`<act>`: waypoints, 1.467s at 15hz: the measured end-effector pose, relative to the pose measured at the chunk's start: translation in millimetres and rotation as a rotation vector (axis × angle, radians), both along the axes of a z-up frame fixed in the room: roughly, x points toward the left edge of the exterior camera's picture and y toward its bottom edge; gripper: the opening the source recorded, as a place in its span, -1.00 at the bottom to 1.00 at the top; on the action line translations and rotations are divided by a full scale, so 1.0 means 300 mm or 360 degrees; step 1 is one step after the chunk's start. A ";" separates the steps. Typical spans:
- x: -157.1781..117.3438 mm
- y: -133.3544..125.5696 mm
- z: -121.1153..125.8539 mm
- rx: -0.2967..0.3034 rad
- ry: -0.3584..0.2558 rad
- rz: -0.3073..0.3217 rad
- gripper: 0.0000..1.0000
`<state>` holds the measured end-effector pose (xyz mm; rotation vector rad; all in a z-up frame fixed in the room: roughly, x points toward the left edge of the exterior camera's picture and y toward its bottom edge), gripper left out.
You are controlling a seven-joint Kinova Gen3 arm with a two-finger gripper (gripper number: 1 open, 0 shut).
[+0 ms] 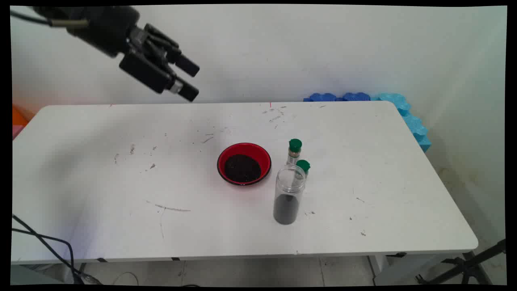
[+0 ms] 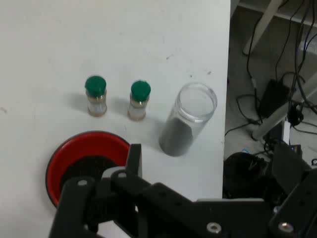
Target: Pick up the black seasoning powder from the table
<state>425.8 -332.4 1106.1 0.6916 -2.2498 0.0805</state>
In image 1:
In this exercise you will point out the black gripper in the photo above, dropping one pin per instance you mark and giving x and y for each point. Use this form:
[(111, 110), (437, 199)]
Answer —
[(103, 28)]

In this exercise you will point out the dark blue foam piece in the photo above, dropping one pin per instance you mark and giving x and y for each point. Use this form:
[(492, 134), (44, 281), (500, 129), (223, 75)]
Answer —
[(321, 97), (356, 96)]

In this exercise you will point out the white table leg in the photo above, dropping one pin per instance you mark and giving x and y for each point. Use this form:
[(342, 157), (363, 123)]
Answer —
[(377, 266)]

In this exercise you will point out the light blue foam mat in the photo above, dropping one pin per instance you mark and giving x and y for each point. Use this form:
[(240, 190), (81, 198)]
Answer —
[(414, 127)]

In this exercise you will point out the green-capped spice bottle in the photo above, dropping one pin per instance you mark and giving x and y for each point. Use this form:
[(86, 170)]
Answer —
[(295, 144), (303, 165)]

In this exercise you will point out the red bowl of black seeds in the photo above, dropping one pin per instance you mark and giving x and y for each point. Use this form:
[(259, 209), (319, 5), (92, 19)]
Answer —
[(242, 167)]

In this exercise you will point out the pink object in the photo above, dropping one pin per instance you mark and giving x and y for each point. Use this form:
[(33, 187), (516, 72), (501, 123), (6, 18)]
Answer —
[(17, 131)]

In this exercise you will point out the clear jar with black seeds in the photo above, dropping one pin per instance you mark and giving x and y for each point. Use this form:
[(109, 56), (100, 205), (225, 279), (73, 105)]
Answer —
[(286, 208)]

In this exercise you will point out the black tripod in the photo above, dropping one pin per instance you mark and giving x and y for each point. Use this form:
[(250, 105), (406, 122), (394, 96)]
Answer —
[(468, 266)]

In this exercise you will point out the orange object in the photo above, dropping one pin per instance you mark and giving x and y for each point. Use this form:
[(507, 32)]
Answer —
[(18, 115)]

